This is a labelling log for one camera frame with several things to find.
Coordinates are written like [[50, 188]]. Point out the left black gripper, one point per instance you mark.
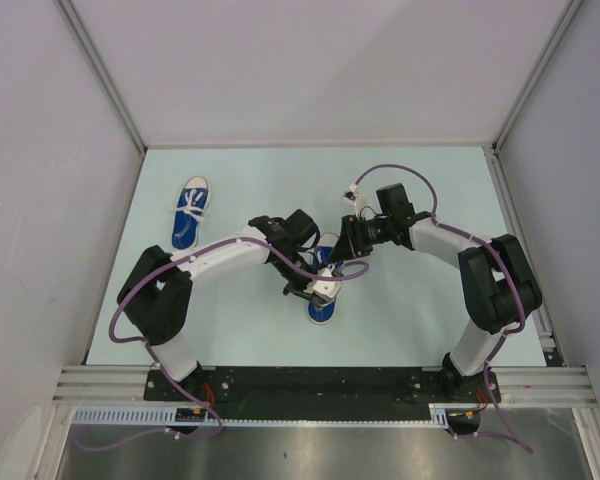
[[298, 291]]

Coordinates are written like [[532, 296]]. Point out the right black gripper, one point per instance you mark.
[[351, 242]]

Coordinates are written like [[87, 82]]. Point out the blue sneaker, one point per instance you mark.
[[320, 254], [190, 212]]

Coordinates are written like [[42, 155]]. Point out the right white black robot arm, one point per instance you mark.
[[499, 288]]

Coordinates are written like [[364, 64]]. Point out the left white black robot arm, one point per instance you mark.
[[156, 295]]

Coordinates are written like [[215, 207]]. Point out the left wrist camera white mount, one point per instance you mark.
[[327, 287]]

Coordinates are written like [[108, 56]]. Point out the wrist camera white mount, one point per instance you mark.
[[353, 197], [327, 287]]

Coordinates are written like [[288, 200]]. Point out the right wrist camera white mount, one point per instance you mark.
[[353, 197]]

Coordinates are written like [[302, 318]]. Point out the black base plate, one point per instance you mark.
[[317, 393]]

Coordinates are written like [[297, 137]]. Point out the aluminium corner post right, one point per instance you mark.
[[557, 35]]

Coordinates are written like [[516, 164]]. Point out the aluminium corner post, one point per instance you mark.
[[557, 35], [91, 54]]

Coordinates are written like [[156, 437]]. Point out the white slotted cable duct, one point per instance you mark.
[[172, 416]]

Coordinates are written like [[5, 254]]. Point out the aluminium corner post left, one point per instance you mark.
[[91, 54]]

